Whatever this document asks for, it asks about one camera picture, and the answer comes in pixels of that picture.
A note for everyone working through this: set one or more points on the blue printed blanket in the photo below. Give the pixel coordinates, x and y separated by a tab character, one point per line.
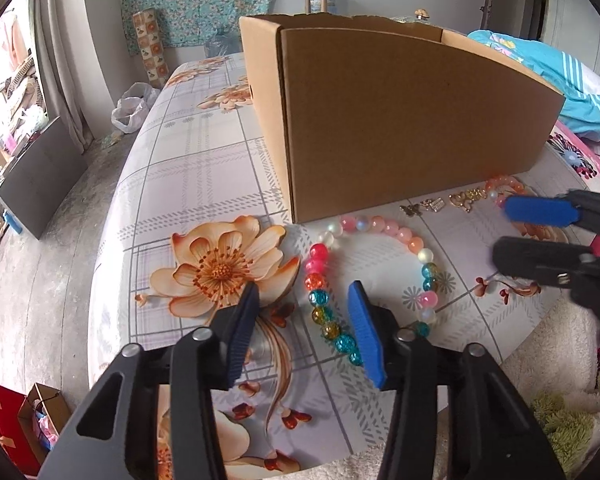
555	75

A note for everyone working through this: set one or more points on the small square gold charm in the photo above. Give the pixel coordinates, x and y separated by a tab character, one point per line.
436	204

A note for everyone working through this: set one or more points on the dark gold butterfly charm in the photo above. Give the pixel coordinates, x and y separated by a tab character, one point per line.
411	209

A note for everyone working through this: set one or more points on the white plastic bag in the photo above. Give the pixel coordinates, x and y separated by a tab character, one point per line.
130	110

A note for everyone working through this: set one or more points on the patterned rolled mat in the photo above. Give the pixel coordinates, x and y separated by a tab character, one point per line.
149	47

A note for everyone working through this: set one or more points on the green fluffy cushion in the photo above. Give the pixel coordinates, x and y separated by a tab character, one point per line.
565	425

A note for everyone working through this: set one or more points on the dark wooden door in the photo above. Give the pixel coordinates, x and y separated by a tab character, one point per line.
515	0

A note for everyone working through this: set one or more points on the brown cardboard box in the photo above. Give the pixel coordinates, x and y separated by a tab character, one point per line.
405	120

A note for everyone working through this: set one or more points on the brown paper bag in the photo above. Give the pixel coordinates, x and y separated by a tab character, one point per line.
47	405

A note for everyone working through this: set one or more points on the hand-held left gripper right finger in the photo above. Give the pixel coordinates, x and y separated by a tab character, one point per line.
365	340

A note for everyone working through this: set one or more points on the dark grey board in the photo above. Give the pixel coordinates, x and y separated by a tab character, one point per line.
37	180

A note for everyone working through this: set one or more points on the grey curtain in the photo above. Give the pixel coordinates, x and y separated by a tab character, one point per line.
55	60

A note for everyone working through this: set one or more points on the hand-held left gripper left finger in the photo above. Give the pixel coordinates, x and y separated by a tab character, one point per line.
242	332

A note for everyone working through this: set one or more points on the blue plastic bag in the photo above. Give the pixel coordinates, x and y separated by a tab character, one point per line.
219	45

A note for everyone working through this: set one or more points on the teal floral hanging cloth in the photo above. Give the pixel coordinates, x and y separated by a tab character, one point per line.
205	0

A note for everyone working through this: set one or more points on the white fluffy rug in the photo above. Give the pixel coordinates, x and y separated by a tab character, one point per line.
545	350

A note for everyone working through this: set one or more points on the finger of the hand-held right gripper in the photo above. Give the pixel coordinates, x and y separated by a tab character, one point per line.
540	210
530	257

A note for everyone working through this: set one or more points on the red paper bag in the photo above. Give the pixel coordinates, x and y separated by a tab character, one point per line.
5	420

